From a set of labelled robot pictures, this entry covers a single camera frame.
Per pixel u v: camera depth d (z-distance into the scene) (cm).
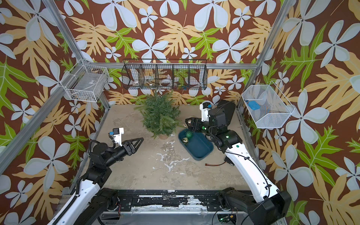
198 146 97
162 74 97
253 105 85
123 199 75
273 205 36
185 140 95
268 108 82
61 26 74
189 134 96
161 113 80
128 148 63
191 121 64
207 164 88
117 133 65
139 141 73
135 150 64
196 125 62
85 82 88
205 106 64
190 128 64
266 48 83
